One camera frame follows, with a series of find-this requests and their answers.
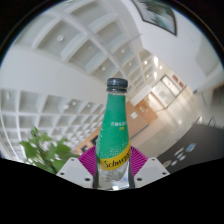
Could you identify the green leafy potted plant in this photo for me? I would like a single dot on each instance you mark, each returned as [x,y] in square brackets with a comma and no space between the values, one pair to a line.
[50,155]

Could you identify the green drink bottle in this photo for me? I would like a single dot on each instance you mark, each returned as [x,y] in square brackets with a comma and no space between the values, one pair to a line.
[112,136]

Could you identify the group of ceiling lights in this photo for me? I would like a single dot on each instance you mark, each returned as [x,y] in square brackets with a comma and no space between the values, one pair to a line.
[60,38]

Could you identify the small white sticker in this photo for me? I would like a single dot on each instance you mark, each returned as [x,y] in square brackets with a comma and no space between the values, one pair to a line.
[179,152]
[181,157]

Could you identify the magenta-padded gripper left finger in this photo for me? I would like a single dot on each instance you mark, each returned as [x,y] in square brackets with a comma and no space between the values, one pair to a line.
[87,160]

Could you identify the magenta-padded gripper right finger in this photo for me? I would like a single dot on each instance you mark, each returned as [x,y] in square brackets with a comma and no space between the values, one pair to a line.
[138,161]

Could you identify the dark framed wall picture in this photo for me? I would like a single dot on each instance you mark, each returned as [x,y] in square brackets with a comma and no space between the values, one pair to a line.
[156,13]

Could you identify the small blue square card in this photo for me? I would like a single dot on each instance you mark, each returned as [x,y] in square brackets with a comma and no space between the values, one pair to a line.
[190,147]

